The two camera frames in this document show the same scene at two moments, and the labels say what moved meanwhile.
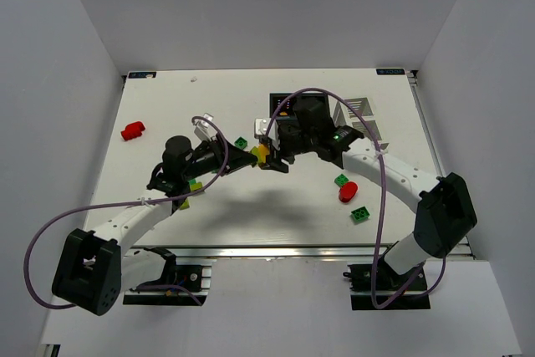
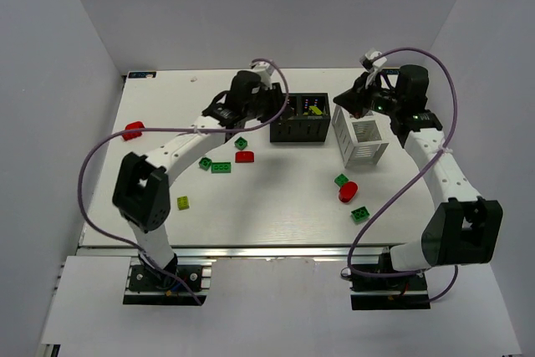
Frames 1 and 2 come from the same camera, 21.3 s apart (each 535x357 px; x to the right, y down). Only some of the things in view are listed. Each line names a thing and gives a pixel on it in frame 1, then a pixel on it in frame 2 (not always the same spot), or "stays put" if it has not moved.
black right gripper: (282, 146) → (359, 92)
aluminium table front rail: (269, 251) stays put
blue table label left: (142, 75) stays put
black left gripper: (221, 155) → (272, 99)
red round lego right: (348, 191) stays put
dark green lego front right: (360, 214) stays put
